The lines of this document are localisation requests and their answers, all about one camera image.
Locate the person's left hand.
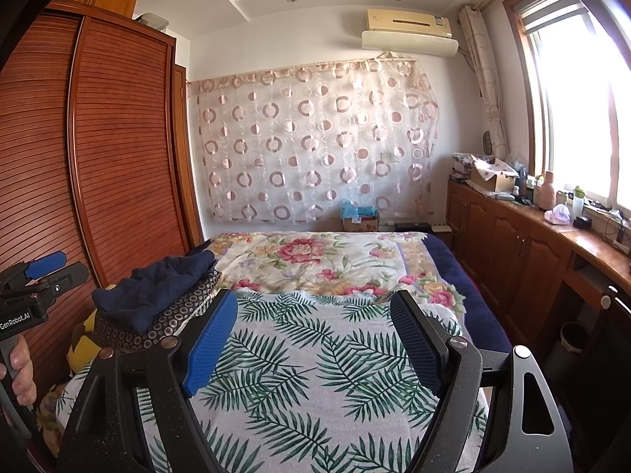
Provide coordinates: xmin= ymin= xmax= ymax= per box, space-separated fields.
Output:
xmin=0 ymin=336 xmax=37 ymax=407

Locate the small patterned box stack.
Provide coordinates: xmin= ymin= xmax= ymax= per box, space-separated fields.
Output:
xmin=450 ymin=153 xmax=475 ymax=181

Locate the wall air conditioner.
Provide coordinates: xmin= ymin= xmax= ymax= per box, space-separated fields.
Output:
xmin=361 ymin=8 xmax=459 ymax=56

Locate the navy bed blanket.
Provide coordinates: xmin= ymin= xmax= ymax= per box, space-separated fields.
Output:
xmin=424 ymin=233 xmax=513 ymax=390

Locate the yellow plush toy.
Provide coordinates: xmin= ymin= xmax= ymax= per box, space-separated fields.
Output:
xmin=68 ymin=308 xmax=102 ymax=372

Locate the palm leaf bed sheet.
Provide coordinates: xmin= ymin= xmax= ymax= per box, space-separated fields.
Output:
xmin=54 ymin=291 xmax=489 ymax=473

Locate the dark circle-patterned garment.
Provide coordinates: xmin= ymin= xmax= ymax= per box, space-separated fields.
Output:
xmin=93 ymin=266 xmax=222 ymax=353

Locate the navy printed t-shirt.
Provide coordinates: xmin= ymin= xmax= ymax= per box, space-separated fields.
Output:
xmin=91 ymin=250 xmax=218 ymax=335

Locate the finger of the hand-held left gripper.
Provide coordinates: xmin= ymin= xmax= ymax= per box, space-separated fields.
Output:
xmin=0 ymin=251 xmax=68 ymax=287
xmin=37 ymin=262 xmax=90 ymax=296

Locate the wooden slatted wardrobe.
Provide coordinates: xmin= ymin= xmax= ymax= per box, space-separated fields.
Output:
xmin=0 ymin=0 xmax=205 ymax=395

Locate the wooden framed window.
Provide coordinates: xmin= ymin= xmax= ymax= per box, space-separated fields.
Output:
xmin=503 ymin=0 xmax=631 ymax=208

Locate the grey waste bin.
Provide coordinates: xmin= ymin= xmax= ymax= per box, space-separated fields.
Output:
xmin=559 ymin=322 xmax=590 ymax=365

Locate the sheer circle-patterned curtain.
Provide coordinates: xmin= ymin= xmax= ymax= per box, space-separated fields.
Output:
xmin=187 ymin=58 xmax=441 ymax=222

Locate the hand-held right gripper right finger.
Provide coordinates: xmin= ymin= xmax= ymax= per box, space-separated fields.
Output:
xmin=389 ymin=289 xmax=575 ymax=473

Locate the white box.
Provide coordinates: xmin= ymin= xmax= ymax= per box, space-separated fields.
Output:
xmin=134 ymin=12 xmax=169 ymax=30

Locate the floral blanket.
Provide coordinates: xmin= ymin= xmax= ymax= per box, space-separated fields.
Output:
xmin=204 ymin=231 xmax=467 ymax=323

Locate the pink bottle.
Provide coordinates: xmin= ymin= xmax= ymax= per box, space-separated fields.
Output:
xmin=536 ymin=171 xmax=557 ymax=210

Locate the long wooden cabinet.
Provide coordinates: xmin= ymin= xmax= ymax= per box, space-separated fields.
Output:
xmin=446 ymin=177 xmax=631 ymax=356

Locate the cardboard box with blue cloth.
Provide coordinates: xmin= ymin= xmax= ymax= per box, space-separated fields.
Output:
xmin=340 ymin=200 xmax=380 ymax=232

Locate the colourful floral cloth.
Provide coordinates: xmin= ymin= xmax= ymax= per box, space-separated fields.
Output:
xmin=37 ymin=382 xmax=75 ymax=456

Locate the open cardboard box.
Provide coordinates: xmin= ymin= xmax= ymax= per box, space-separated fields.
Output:
xmin=468 ymin=154 xmax=518 ymax=194

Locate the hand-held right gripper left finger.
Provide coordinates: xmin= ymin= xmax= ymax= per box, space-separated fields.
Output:
xmin=56 ymin=288 xmax=240 ymax=473

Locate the patterned window curtain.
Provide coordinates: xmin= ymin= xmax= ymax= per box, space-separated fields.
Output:
xmin=458 ymin=5 xmax=510 ymax=161

